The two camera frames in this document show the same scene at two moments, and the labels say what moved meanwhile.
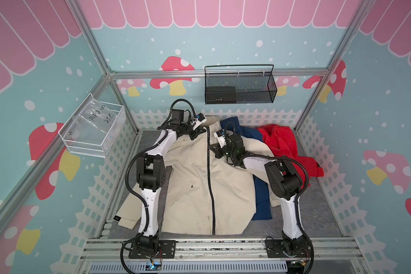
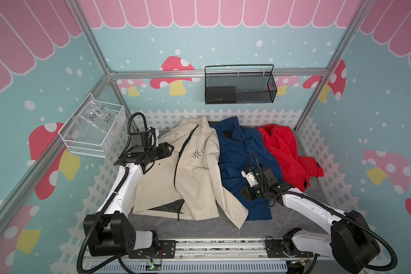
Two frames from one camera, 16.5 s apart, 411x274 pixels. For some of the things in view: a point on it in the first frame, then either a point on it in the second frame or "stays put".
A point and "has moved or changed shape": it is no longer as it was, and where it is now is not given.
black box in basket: x=221 y=95 stays put
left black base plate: x=166 y=248 stays put
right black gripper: x=217 y=150 -> x=247 y=196
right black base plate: x=274 y=248 stays put
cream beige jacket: x=203 y=193 has moved or changed shape
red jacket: x=282 y=141 stays put
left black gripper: x=195 y=132 -> x=164 y=150
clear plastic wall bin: x=92 y=128 stays put
